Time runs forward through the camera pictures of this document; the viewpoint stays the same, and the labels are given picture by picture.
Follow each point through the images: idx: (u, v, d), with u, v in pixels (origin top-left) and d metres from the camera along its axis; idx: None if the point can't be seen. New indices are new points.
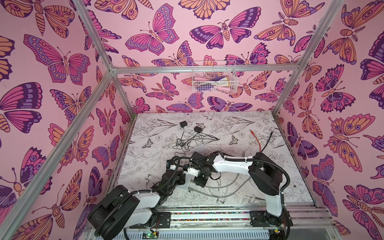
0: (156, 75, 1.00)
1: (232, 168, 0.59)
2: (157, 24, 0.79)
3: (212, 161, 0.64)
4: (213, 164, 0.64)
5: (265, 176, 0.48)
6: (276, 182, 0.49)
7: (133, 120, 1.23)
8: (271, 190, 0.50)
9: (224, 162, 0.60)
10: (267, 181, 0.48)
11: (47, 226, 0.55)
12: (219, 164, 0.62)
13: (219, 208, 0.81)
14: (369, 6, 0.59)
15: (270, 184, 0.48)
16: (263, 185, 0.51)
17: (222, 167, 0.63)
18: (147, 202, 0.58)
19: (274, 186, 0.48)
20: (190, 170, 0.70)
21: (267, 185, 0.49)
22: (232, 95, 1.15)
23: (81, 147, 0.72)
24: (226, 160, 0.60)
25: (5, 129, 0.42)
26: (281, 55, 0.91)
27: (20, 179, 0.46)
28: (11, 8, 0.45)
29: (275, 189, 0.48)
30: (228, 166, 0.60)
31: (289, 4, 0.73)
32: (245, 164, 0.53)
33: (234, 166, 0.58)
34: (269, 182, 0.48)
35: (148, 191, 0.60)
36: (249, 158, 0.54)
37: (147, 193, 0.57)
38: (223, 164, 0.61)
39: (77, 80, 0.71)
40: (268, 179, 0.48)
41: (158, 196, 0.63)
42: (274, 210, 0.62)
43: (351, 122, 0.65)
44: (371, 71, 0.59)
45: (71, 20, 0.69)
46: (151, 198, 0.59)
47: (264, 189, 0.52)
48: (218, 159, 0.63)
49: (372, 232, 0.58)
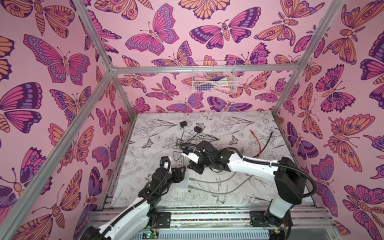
0: (156, 75, 1.00)
1: (251, 170, 0.55)
2: (157, 24, 0.79)
3: (228, 160, 0.59)
4: (228, 163, 0.59)
5: (291, 183, 0.44)
6: (300, 190, 0.45)
7: (133, 120, 1.23)
8: (294, 199, 0.47)
9: (242, 162, 0.55)
10: (293, 190, 0.44)
11: (47, 226, 0.55)
12: (236, 164, 0.57)
13: (219, 208, 0.81)
14: (369, 6, 0.59)
15: (295, 193, 0.45)
16: (287, 193, 0.47)
17: (238, 167, 0.58)
18: (134, 219, 0.55)
19: (299, 195, 0.44)
20: (190, 154, 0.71)
21: (291, 194, 0.46)
22: (232, 95, 1.15)
23: (81, 147, 0.72)
24: (244, 160, 0.55)
25: (5, 129, 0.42)
26: (281, 55, 0.91)
27: (20, 179, 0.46)
28: (10, 8, 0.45)
29: (299, 198, 0.45)
30: (246, 168, 0.56)
31: (289, 4, 0.73)
32: (270, 168, 0.48)
33: (253, 169, 0.53)
34: (295, 191, 0.44)
35: (130, 209, 0.54)
36: (274, 163, 0.49)
37: (129, 213, 0.53)
38: (240, 164, 0.56)
39: (77, 80, 0.71)
40: (294, 187, 0.44)
41: (146, 206, 0.58)
42: (278, 212, 0.62)
43: (351, 122, 0.65)
44: (371, 71, 0.59)
45: (71, 20, 0.69)
46: (136, 215, 0.55)
47: (286, 198, 0.49)
48: (235, 158, 0.58)
49: (372, 232, 0.58)
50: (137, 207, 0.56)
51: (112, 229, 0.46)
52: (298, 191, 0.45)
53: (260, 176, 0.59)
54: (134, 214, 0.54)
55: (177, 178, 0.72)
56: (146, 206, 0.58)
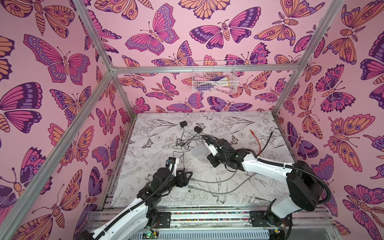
0: (156, 75, 1.00)
1: (265, 170, 0.55)
2: (157, 24, 0.79)
3: (242, 159, 0.61)
4: (242, 162, 0.61)
5: (305, 187, 0.43)
6: (315, 196, 0.44)
7: (133, 120, 1.23)
8: (307, 204, 0.45)
9: (256, 162, 0.56)
10: (305, 193, 0.43)
11: (47, 226, 0.55)
12: (250, 163, 0.58)
13: (219, 208, 0.81)
14: (369, 6, 0.59)
15: (308, 198, 0.44)
16: (299, 197, 0.46)
17: (252, 167, 0.59)
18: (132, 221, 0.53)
19: (313, 201, 0.43)
20: (210, 146, 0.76)
21: (304, 198, 0.45)
22: (232, 95, 1.15)
23: (81, 147, 0.72)
24: (258, 161, 0.56)
25: (5, 129, 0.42)
26: (281, 55, 0.91)
27: (20, 179, 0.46)
28: (10, 8, 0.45)
29: (313, 204, 0.43)
30: (259, 168, 0.56)
31: (289, 4, 0.73)
32: (283, 170, 0.48)
33: (267, 170, 0.53)
34: (308, 196, 0.43)
35: (127, 212, 0.53)
36: (288, 165, 0.49)
37: (125, 216, 0.51)
38: (254, 164, 0.57)
39: (77, 80, 0.71)
40: (308, 192, 0.43)
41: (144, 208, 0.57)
42: (280, 212, 0.62)
43: (351, 122, 0.65)
44: (371, 71, 0.59)
45: (71, 20, 0.69)
46: (133, 218, 0.54)
47: (299, 202, 0.47)
48: (249, 158, 0.59)
49: (372, 232, 0.58)
50: (133, 210, 0.54)
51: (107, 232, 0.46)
52: (313, 196, 0.44)
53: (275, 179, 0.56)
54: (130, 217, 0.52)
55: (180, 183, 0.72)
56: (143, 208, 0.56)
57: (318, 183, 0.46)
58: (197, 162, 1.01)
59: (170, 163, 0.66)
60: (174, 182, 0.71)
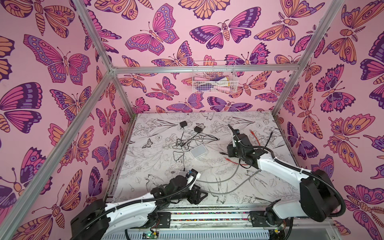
0: (156, 75, 1.00)
1: (279, 171, 0.54)
2: (157, 24, 0.79)
3: (259, 156, 0.60)
4: (258, 160, 0.61)
5: (318, 195, 0.42)
6: (327, 208, 0.42)
7: (133, 120, 1.23)
8: (316, 212, 0.44)
9: (272, 162, 0.55)
10: (316, 201, 0.42)
11: (47, 227, 0.55)
12: (265, 162, 0.58)
13: (219, 208, 0.81)
14: (369, 6, 0.59)
15: (318, 207, 0.42)
16: (309, 204, 0.45)
17: (267, 166, 0.58)
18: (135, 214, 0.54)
19: (323, 211, 0.41)
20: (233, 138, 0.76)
21: (314, 205, 0.43)
22: (232, 95, 1.15)
23: (81, 147, 0.72)
24: (274, 161, 0.55)
25: (5, 129, 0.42)
26: (281, 55, 0.91)
27: (20, 179, 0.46)
28: (11, 8, 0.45)
29: (322, 214, 0.42)
30: (274, 168, 0.56)
31: (289, 4, 0.73)
32: (299, 174, 0.47)
33: (282, 171, 0.52)
34: (319, 205, 0.42)
35: (137, 202, 0.54)
36: (305, 171, 0.47)
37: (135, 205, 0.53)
38: (270, 164, 0.57)
39: (77, 80, 0.71)
40: (320, 200, 0.42)
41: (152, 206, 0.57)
42: (281, 213, 0.62)
43: (351, 122, 0.65)
44: (370, 71, 0.59)
45: (71, 20, 0.69)
46: (140, 209, 0.54)
47: (307, 209, 0.46)
48: (266, 156, 0.59)
49: (372, 232, 0.58)
50: (144, 203, 0.56)
51: (115, 212, 0.48)
52: (324, 207, 0.42)
53: (288, 181, 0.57)
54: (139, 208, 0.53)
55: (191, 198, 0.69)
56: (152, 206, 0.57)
57: (334, 196, 0.44)
58: (197, 162, 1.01)
59: (190, 176, 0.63)
60: (186, 195, 0.69)
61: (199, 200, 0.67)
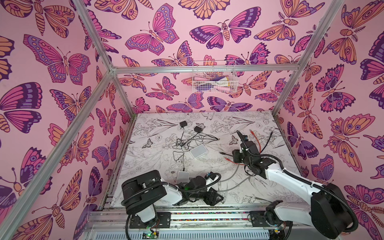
0: (156, 75, 1.00)
1: (288, 183, 0.53)
2: (157, 24, 0.79)
3: (267, 166, 0.59)
4: (266, 169, 0.60)
5: (330, 211, 0.40)
6: (340, 223, 0.41)
7: (133, 120, 1.23)
8: (328, 229, 0.42)
9: (281, 173, 0.54)
10: (328, 216, 0.40)
11: (47, 226, 0.55)
12: (273, 172, 0.57)
13: (219, 208, 0.81)
14: (369, 6, 0.59)
15: (331, 223, 0.40)
16: (321, 219, 0.43)
17: (275, 176, 0.57)
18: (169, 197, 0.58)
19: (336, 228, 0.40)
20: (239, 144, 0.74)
21: (326, 221, 0.42)
22: (232, 95, 1.15)
23: (81, 147, 0.72)
24: (284, 173, 0.54)
25: (5, 129, 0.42)
26: (281, 55, 0.91)
27: (20, 179, 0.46)
28: (10, 8, 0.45)
29: (335, 230, 0.40)
30: (283, 179, 0.54)
31: (289, 4, 0.73)
32: (310, 188, 0.45)
33: (291, 183, 0.51)
34: (332, 221, 0.40)
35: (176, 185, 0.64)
36: (316, 184, 0.46)
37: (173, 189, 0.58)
38: (279, 175, 0.55)
39: (77, 80, 0.71)
40: (332, 216, 0.40)
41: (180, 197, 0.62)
42: (283, 215, 0.61)
43: (351, 122, 0.65)
44: (370, 71, 0.59)
45: (71, 20, 0.69)
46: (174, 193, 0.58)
47: (319, 224, 0.44)
48: (274, 167, 0.58)
49: (372, 232, 0.58)
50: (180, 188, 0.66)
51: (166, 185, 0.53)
52: (337, 222, 0.41)
53: (297, 194, 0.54)
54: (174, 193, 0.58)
55: (207, 199, 0.74)
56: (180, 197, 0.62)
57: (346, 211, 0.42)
58: (197, 162, 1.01)
59: (209, 178, 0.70)
60: (203, 195, 0.72)
61: (215, 202, 0.72)
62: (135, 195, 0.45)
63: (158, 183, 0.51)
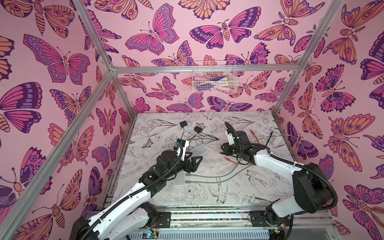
0: (156, 75, 1.00)
1: (274, 166, 0.56)
2: (157, 24, 0.79)
3: (255, 152, 0.63)
4: (255, 155, 0.63)
5: (310, 187, 0.43)
6: (321, 199, 0.43)
7: (133, 120, 1.23)
8: (309, 205, 0.45)
9: (268, 157, 0.58)
10: (308, 193, 0.43)
11: (47, 226, 0.55)
12: (261, 157, 0.60)
13: (219, 208, 0.81)
14: (369, 5, 0.59)
15: (311, 199, 0.44)
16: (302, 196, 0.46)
17: (263, 161, 0.60)
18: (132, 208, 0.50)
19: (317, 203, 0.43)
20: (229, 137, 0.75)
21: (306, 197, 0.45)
22: (232, 95, 1.15)
23: (81, 147, 0.72)
24: (270, 156, 0.57)
25: (5, 129, 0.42)
26: (281, 55, 0.91)
27: (20, 179, 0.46)
28: (10, 7, 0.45)
29: (314, 206, 0.43)
30: (270, 163, 0.57)
31: (289, 4, 0.73)
32: (292, 168, 0.48)
33: (276, 165, 0.55)
34: (311, 197, 0.43)
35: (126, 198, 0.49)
36: (298, 164, 0.49)
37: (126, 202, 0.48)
38: (266, 159, 0.59)
39: (77, 80, 0.71)
40: (312, 193, 0.43)
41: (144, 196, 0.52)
42: (280, 211, 0.62)
43: (351, 122, 0.65)
44: (371, 71, 0.59)
45: (71, 20, 0.69)
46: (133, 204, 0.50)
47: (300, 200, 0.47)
48: (262, 152, 0.61)
49: (372, 232, 0.58)
50: (133, 196, 0.50)
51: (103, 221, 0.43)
52: (317, 199, 0.43)
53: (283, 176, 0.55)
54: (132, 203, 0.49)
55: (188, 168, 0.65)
56: (145, 195, 0.51)
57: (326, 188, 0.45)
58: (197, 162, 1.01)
59: (179, 147, 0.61)
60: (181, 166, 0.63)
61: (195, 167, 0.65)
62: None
63: (87, 231, 0.46)
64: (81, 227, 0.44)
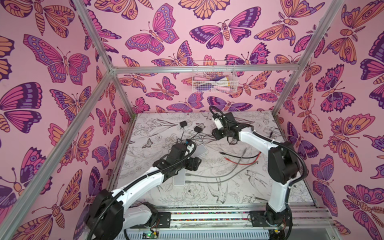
0: (156, 75, 1.00)
1: (254, 143, 0.62)
2: (157, 24, 0.79)
3: (240, 129, 0.68)
4: (239, 131, 0.68)
5: (281, 161, 0.50)
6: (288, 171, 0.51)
7: (133, 120, 1.23)
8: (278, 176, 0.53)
9: (251, 134, 0.63)
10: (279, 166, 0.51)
11: (47, 226, 0.55)
12: (245, 134, 0.66)
13: (219, 208, 0.81)
14: (369, 6, 0.59)
15: (279, 171, 0.51)
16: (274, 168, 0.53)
17: (246, 137, 0.66)
18: (146, 188, 0.52)
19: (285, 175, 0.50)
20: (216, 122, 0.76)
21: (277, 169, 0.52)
22: (232, 95, 1.15)
23: (81, 147, 0.72)
24: (253, 133, 0.63)
25: (5, 129, 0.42)
26: (281, 55, 0.91)
27: (20, 179, 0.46)
28: (10, 8, 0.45)
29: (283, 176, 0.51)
30: (251, 139, 0.63)
31: (289, 4, 0.73)
32: (269, 143, 0.55)
33: (257, 142, 0.60)
34: (281, 169, 0.50)
35: (144, 177, 0.52)
36: (275, 141, 0.55)
37: (142, 181, 0.51)
38: (249, 136, 0.64)
39: (77, 80, 0.71)
40: (282, 166, 0.50)
41: (159, 178, 0.56)
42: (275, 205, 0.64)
43: (351, 122, 0.65)
44: (371, 71, 0.59)
45: (71, 20, 0.69)
46: (149, 184, 0.52)
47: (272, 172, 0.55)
48: (247, 129, 0.67)
49: (372, 232, 0.58)
50: (150, 176, 0.53)
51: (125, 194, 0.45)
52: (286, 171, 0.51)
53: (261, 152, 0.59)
54: (147, 182, 0.51)
55: (190, 166, 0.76)
56: (158, 177, 0.55)
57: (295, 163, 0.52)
58: None
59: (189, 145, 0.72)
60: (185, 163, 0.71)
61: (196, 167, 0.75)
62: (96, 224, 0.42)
63: (112, 200, 0.43)
64: (104, 199, 0.46)
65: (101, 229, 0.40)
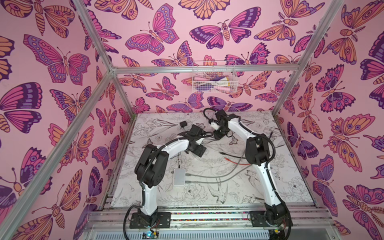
0: (156, 75, 1.00)
1: (239, 132, 0.76)
2: (157, 24, 0.79)
3: (229, 119, 0.80)
4: (228, 121, 0.81)
5: (255, 149, 0.65)
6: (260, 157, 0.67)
7: (134, 120, 1.23)
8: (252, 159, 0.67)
9: (237, 123, 0.76)
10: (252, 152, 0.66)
11: (47, 226, 0.55)
12: (233, 123, 0.79)
13: (219, 208, 0.81)
14: (369, 6, 0.59)
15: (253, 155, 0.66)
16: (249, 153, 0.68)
17: (233, 127, 0.80)
18: (177, 149, 0.63)
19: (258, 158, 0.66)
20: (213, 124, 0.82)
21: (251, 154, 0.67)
22: (232, 95, 1.15)
23: (81, 147, 0.72)
24: (239, 123, 0.76)
25: (5, 129, 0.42)
26: (281, 55, 0.91)
27: (20, 179, 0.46)
28: (10, 8, 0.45)
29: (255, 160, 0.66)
30: (237, 129, 0.77)
31: (289, 4, 0.73)
32: (249, 133, 0.68)
33: (241, 132, 0.74)
34: (254, 154, 0.66)
35: (176, 140, 0.64)
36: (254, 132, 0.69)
37: (175, 142, 0.62)
38: (235, 125, 0.77)
39: (77, 80, 0.71)
40: (255, 151, 0.66)
41: (186, 141, 0.67)
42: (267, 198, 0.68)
43: (351, 122, 0.65)
44: (370, 71, 0.59)
45: (71, 20, 0.69)
46: (180, 144, 0.64)
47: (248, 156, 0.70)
48: (234, 119, 0.79)
49: (372, 232, 0.58)
50: (181, 140, 0.65)
51: (166, 147, 0.56)
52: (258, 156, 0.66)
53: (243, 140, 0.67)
54: (179, 143, 0.63)
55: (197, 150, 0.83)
56: (186, 141, 0.67)
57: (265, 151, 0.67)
58: (197, 162, 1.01)
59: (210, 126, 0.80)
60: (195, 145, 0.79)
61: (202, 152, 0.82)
62: (146, 171, 0.52)
63: (157, 151, 0.55)
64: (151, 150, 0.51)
65: (151, 174, 0.51)
